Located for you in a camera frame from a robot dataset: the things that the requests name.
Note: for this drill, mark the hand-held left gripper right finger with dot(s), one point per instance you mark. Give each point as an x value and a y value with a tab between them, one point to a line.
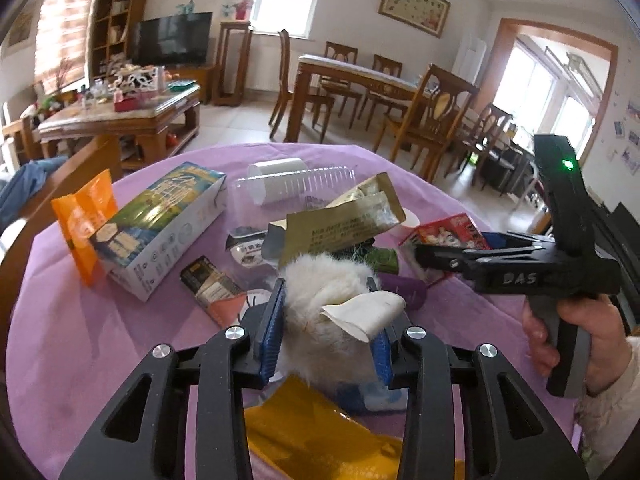
381	357

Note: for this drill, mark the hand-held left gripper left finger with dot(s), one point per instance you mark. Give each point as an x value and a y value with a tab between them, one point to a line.
272	332

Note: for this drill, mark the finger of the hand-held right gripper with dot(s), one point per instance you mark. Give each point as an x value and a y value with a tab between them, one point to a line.
515	242
445	256

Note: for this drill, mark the white fluffy ball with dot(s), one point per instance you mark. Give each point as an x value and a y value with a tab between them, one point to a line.
310	285

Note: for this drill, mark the person's right forearm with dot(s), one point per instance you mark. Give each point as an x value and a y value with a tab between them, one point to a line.
612	420

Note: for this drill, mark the person's right hand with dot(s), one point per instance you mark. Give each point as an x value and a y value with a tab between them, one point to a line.
607	340

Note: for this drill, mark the red snack packet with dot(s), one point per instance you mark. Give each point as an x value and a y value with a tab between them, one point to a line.
445	232

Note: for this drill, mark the salmon pink wrapper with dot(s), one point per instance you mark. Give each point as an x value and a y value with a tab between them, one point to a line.
227	310

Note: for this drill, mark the small white cup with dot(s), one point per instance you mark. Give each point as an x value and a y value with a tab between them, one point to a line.
409	220

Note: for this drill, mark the green small tube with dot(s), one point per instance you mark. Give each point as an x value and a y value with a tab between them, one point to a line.
382	260

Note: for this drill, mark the black side table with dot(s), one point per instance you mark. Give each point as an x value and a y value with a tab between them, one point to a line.
507	162

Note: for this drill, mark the black battery pack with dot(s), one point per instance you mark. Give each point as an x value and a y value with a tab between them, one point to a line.
205	277

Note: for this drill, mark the small olive sachet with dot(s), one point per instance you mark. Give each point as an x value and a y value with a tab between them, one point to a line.
370	185

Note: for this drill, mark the yellow foil packet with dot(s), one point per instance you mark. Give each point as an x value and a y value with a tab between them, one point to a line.
310	435

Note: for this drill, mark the large olive sachet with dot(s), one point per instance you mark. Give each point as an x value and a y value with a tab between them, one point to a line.
330	232

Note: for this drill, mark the wooden dining chair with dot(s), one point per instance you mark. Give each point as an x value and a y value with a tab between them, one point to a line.
487	130
285	85
387	65
340	52
440	110

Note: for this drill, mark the purple tablecloth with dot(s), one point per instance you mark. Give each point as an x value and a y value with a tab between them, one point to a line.
150	340

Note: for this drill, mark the clear plastic cup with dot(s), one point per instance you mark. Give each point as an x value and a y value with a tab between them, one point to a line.
320	185

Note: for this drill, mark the green and white carton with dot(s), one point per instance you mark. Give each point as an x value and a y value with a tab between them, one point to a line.
150	225

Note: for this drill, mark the white standing air conditioner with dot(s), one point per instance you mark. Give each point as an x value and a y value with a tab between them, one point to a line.
470	62

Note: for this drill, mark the wooden dining table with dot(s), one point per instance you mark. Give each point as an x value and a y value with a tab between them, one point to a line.
350	72

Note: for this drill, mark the orange snack packet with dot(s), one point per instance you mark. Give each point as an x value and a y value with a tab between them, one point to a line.
80	220

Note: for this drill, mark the wooden coffee table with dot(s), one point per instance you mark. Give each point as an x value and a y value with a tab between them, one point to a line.
145	122

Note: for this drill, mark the wooden sofa armrest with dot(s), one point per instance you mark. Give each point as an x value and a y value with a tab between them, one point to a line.
75	170

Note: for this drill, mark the wooden television stand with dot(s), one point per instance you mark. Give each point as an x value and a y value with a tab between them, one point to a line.
195	82

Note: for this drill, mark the red box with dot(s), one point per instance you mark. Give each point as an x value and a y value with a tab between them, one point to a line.
131	103

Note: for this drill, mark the tall wooden plant stand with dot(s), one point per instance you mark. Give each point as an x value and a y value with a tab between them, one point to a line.
235	60

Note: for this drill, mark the blue cloth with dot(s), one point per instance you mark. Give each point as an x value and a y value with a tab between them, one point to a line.
25	185

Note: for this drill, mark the flat screen television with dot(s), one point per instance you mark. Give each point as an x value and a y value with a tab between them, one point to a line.
172	40

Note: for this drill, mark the red flower pot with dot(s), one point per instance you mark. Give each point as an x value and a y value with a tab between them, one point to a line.
243	10

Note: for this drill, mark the wooden bookshelf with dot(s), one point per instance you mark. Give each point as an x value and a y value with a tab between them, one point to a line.
117	25

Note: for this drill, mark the pink window blind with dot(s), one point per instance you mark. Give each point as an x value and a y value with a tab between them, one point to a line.
65	35

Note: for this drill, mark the group of wall photos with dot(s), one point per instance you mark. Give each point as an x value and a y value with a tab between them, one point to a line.
627	140

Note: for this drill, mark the framed floral wall picture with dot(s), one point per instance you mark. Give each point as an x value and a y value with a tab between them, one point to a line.
414	6

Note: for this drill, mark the small framed wall picture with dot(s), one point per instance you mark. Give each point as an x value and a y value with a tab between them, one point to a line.
21	27

